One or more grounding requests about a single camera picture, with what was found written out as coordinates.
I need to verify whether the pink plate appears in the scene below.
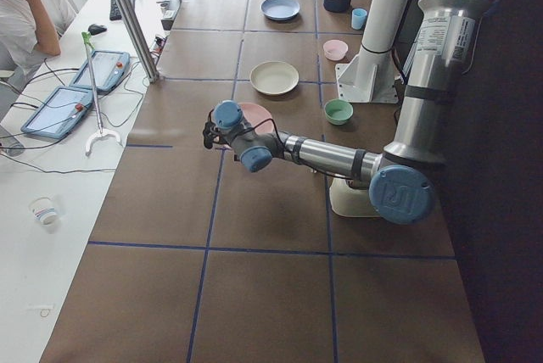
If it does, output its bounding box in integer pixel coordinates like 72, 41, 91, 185
214, 100, 273, 154

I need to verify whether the blue plate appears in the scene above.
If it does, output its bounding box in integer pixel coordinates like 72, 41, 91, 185
260, 0, 300, 22

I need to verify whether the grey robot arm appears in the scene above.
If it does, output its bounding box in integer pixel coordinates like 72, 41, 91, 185
204, 0, 495, 225

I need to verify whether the cream plate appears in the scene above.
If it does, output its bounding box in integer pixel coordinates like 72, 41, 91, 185
249, 61, 299, 96

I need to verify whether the green bowl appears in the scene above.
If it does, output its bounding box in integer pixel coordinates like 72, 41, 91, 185
324, 98, 354, 126

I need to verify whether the cream toaster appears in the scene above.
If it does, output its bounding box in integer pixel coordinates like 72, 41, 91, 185
329, 177, 379, 218

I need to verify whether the pink bowl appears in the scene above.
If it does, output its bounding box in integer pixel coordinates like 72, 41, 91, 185
322, 39, 349, 61

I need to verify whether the light blue cup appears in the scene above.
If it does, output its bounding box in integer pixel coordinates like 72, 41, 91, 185
351, 8, 367, 30

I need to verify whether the far blue teach pendant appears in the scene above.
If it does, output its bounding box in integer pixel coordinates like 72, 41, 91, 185
70, 50, 131, 95

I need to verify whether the blue teach pendant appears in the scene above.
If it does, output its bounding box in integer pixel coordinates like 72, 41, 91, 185
20, 87, 93, 140
70, 50, 131, 95

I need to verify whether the near blue teach pendant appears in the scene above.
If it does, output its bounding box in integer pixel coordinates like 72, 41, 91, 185
20, 87, 93, 140

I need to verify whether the black keyboard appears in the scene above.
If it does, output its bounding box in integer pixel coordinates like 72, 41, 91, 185
109, 0, 137, 21

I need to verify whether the black computer mouse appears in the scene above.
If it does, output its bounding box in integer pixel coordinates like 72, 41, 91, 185
87, 24, 107, 36

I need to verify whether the white reacher grabber tool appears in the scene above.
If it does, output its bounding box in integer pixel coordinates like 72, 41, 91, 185
81, 31, 122, 157

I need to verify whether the paper cup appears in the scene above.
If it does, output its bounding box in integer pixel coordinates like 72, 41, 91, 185
29, 197, 59, 226

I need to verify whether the seated person white shirt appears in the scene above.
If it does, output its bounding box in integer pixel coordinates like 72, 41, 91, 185
1, 0, 76, 78

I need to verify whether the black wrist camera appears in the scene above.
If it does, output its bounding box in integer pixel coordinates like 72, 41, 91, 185
203, 121, 218, 149

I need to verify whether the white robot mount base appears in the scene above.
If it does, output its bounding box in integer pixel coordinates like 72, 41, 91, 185
336, 0, 408, 103

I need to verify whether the aluminium frame post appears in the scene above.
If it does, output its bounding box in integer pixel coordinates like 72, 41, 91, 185
115, 0, 160, 84

